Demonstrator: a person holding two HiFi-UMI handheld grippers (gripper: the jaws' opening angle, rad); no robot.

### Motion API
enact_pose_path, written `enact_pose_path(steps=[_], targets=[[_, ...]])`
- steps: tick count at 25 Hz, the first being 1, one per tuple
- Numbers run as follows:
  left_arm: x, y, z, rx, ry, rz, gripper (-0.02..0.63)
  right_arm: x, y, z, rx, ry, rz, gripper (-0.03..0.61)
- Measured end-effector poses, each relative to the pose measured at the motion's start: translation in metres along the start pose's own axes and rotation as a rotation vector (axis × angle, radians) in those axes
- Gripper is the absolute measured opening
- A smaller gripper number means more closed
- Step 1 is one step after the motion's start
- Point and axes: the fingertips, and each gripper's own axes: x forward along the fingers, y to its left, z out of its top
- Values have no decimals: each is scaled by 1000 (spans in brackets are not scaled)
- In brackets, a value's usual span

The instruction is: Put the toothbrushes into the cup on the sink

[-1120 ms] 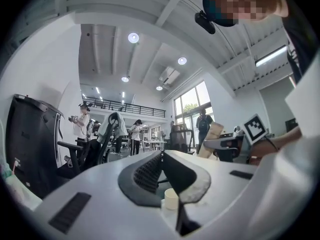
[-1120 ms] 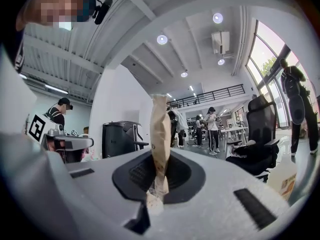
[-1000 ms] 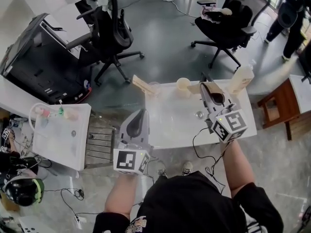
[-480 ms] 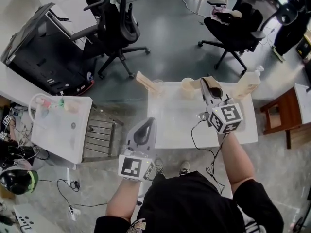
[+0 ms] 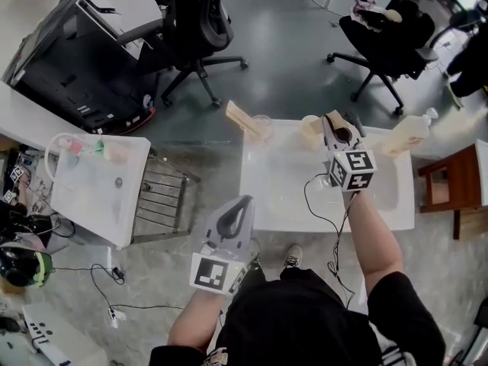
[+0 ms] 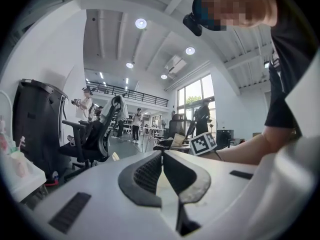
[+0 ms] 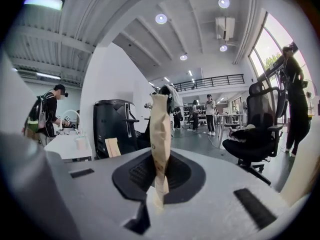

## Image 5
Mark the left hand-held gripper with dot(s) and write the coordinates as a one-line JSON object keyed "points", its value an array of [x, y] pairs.
{"points": [[209, 273]]}

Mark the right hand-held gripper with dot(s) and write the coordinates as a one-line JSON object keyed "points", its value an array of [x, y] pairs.
{"points": [[354, 174]]}

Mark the clear glass cup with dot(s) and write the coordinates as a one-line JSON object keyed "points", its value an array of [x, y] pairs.
{"points": [[267, 128]]}

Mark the person's left forearm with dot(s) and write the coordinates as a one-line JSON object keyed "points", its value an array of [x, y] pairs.
{"points": [[194, 318]]}

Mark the person's right forearm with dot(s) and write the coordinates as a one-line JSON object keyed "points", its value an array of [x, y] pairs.
{"points": [[375, 238]]}

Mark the beige plastic cup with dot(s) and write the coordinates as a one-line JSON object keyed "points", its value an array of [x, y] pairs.
{"points": [[309, 141]]}

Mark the cream plastic cup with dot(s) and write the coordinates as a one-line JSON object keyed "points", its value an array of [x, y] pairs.
{"points": [[115, 151]]}

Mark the black basin faucet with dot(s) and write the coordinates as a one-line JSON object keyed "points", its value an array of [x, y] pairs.
{"points": [[360, 128]]}

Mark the pale translucent liquid bottle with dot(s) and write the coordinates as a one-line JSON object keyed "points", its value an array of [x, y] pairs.
{"points": [[404, 137]]}

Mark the white ceramic wash basin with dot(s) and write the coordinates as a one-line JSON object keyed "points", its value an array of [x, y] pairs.
{"points": [[289, 174]]}

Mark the person's right shoe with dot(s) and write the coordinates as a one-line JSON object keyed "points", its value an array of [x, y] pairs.
{"points": [[293, 255]]}

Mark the black office chair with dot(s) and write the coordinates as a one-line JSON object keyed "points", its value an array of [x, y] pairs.
{"points": [[198, 29], [385, 48]]}

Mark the brown wooden cabinet white top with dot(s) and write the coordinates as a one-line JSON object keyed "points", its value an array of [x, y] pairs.
{"points": [[453, 160]]}

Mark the black power adapter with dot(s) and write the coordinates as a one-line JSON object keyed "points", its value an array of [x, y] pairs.
{"points": [[118, 273]]}

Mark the person's black t-shirt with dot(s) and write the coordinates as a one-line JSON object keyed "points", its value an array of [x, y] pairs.
{"points": [[297, 326]]}

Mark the pink and white cloth bundle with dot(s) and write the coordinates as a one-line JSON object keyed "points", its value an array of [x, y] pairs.
{"points": [[362, 11]]}

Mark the white side table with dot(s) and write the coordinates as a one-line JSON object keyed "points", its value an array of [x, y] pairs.
{"points": [[95, 196]]}

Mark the white power strip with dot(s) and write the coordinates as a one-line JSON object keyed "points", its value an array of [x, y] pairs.
{"points": [[114, 315]]}

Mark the pale blue soap dish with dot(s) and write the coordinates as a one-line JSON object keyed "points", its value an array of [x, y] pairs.
{"points": [[72, 162]]}

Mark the marble pattern slab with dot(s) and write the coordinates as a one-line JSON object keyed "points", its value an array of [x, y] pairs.
{"points": [[40, 196]]}

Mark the white curved faucet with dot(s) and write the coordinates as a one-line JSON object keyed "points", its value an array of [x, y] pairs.
{"points": [[47, 155]]}

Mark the white box black slots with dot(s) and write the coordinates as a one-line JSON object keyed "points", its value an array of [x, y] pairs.
{"points": [[65, 341]]}

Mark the black helmet green trim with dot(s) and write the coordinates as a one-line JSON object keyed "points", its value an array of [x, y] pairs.
{"points": [[19, 265]]}

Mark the black wheeled equipment cabinet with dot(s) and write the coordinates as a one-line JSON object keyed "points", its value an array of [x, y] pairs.
{"points": [[76, 71]]}

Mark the metal frame rack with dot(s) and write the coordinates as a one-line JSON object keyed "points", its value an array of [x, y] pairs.
{"points": [[160, 204]]}

